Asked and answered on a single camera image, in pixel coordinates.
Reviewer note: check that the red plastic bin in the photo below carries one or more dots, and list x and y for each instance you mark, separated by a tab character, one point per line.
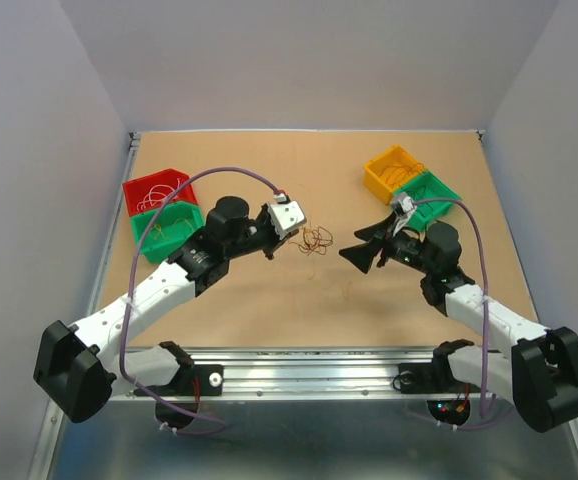
148	192

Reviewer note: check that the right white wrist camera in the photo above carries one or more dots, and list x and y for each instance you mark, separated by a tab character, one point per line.
403	206

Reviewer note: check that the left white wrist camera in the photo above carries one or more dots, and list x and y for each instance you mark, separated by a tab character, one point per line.
286	218

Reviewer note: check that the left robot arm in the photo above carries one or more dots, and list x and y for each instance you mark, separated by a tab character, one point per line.
81	365

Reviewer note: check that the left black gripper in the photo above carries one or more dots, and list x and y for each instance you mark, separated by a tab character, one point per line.
275	240

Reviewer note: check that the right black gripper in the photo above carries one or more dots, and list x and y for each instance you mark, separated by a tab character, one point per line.
363	254

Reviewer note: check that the yellow plastic bin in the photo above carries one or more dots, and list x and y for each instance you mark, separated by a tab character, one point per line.
389	171

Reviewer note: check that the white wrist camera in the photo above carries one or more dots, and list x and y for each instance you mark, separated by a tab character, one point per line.
286	218
403	206

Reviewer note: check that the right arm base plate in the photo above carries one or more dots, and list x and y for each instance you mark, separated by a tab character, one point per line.
425	378

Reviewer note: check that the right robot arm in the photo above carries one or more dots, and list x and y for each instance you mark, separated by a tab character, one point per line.
531	366

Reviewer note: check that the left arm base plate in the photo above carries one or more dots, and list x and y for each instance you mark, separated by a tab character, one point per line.
203	379

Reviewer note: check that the aluminium frame rail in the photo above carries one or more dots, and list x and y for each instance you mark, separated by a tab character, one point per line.
309	345

